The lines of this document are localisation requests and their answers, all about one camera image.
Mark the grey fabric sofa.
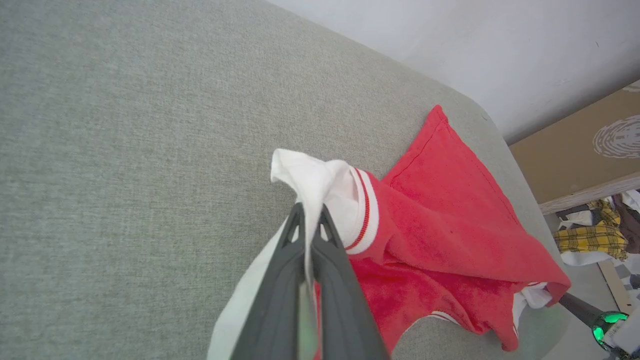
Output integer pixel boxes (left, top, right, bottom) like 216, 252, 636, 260
0, 0, 573, 360

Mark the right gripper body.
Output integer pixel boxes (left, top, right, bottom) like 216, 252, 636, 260
592, 309, 640, 360

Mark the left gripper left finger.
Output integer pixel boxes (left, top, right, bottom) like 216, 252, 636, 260
230, 202, 306, 360

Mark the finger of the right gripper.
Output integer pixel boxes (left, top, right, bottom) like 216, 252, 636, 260
558, 292, 604, 329

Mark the brown printed cardboard box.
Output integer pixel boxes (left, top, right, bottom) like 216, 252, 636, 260
509, 79, 640, 216

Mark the yellow plaid garment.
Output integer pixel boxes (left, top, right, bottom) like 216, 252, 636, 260
552, 199, 629, 261

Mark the dark garment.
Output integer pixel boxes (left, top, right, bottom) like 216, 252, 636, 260
612, 192, 640, 255

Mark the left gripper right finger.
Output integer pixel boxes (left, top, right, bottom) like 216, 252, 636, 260
310, 205, 391, 360

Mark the red and white garment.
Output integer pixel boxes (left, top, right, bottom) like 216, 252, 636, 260
207, 104, 572, 360

